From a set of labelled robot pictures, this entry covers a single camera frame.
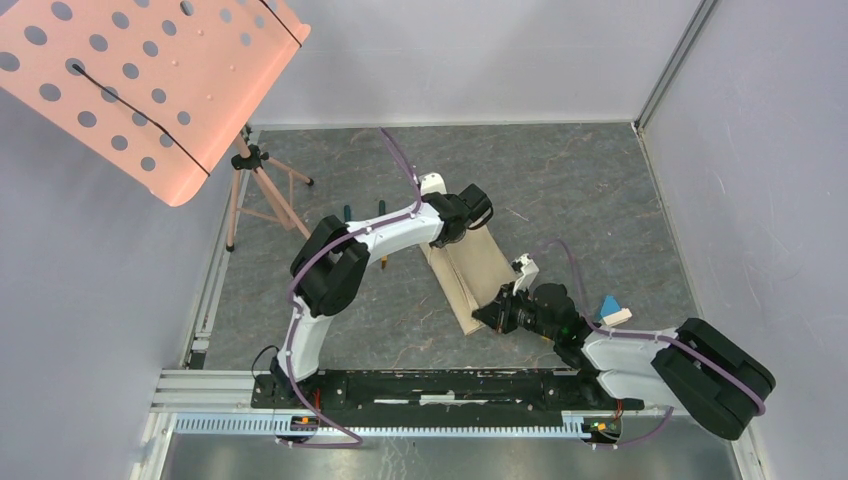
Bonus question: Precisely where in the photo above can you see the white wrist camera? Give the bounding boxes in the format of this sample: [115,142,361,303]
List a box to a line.
[511,253,539,295]
[420,172,447,196]

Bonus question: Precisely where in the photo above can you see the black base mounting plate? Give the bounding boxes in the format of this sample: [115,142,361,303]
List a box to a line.
[250,368,645,429]

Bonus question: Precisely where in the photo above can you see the blue triangular block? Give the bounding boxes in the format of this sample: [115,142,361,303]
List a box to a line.
[599,295,622,319]

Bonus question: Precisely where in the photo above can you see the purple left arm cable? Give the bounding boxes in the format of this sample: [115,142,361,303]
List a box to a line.
[274,127,425,450]

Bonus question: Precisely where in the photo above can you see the beige cloth napkin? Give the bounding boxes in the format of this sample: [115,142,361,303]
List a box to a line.
[419,226,516,335]

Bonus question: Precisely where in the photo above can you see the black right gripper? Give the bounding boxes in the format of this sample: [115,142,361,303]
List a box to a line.
[471,282,558,342]

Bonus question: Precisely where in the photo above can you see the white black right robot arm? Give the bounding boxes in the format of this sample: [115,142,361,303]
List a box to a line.
[472,283,777,440]

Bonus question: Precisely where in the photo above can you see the aluminium frame rails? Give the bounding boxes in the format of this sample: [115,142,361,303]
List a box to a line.
[130,0,770,480]

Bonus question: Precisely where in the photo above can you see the white rectangular block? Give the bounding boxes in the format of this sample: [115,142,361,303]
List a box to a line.
[601,308,633,327]

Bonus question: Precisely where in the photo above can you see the pink perforated music stand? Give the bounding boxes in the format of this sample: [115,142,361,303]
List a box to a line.
[1,0,311,229]

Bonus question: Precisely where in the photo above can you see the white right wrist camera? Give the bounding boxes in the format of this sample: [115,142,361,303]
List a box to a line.
[511,253,539,295]

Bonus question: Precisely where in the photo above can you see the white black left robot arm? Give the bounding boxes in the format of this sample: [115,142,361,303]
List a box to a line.
[270,184,494,408]

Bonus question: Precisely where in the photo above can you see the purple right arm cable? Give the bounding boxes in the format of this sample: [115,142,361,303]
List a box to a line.
[533,238,768,452]

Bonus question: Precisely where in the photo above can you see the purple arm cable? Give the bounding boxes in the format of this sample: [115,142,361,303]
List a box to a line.
[274,127,425,450]
[533,238,768,452]

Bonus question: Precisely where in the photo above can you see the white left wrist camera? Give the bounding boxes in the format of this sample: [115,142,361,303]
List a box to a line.
[420,172,447,196]

